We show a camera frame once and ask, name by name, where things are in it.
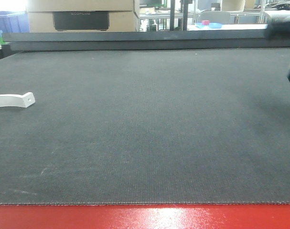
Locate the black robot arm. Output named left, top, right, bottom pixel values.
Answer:
left=264, top=15, right=290, bottom=83

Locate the large cardboard box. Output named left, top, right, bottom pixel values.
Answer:
left=26, top=0, right=140, bottom=32

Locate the blue plastic crate on table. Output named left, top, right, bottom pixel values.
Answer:
left=0, top=11, right=30, bottom=33

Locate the red table frame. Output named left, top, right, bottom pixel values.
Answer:
left=0, top=204, right=290, bottom=229

